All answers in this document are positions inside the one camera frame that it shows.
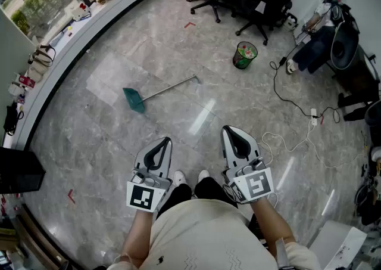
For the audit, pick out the person's white shoe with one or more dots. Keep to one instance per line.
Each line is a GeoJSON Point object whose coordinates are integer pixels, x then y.
{"type": "Point", "coordinates": [179, 177]}
{"type": "Point", "coordinates": [203, 175]}

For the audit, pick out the grey marble floor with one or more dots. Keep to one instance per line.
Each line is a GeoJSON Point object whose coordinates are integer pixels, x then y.
{"type": "Point", "coordinates": [125, 63]}

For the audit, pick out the white power strip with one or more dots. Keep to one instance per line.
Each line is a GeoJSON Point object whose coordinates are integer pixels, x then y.
{"type": "Point", "coordinates": [313, 116]}

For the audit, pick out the red and white box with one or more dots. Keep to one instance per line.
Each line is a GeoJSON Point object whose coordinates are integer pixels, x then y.
{"type": "Point", "coordinates": [25, 81]}

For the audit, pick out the person's right forearm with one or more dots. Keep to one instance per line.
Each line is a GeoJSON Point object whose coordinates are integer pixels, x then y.
{"type": "Point", "coordinates": [272, 221]}

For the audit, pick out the person's left white shoe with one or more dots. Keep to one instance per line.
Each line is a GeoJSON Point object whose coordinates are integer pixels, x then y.
{"type": "Point", "coordinates": [179, 177]}

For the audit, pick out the black box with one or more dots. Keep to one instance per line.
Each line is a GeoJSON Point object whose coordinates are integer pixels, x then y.
{"type": "Point", "coordinates": [18, 170]}

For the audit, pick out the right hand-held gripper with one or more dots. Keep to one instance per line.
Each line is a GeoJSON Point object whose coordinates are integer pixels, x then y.
{"type": "Point", "coordinates": [253, 183]}

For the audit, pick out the black bag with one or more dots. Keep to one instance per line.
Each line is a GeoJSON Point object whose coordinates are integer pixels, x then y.
{"type": "Point", "coordinates": [11, 119]}

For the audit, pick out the person's left forearm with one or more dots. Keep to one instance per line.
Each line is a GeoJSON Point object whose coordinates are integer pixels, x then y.
{"type": "Point", "coordinates": [137, 233]}

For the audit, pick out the person's right white shoe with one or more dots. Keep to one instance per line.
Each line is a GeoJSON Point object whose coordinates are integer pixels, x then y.
{"type": "Point", "coordinates": [203, 175]}

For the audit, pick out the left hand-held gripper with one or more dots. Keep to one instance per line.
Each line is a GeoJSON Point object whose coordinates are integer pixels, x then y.
{"type": "Point", "coordinates": [145, 194]}

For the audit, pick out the person's black trousers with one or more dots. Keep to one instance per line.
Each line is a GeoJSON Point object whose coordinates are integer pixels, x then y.
{"type": "Point", "coordinates": [205, 191]}

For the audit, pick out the white small appliance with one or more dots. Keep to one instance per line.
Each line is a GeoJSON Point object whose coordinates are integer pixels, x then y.
{"type": "Point", "coordinates": [290, 21]}

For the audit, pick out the white cat plush toy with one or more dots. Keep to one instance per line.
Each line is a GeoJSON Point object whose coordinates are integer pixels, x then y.
{"type": "Point", "coordinates": [81, 12]}

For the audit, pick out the black mesh waste basket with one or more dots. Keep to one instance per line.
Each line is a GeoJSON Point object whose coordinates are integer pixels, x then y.
{"type": "Point", "coordinates": [244, 55]}

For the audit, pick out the white table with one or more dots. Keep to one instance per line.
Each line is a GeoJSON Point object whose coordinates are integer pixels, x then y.
{"type": "Point", "coordinates": [339, 242]}

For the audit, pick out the grey mesh round chair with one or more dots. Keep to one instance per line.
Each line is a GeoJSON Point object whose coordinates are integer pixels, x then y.
{"type": "Point", "coordinates": [345, 45]}

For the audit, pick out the person's cream shirt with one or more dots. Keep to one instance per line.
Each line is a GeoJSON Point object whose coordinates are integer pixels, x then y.
{"type": "Point", "coordinates": [202, 233]}

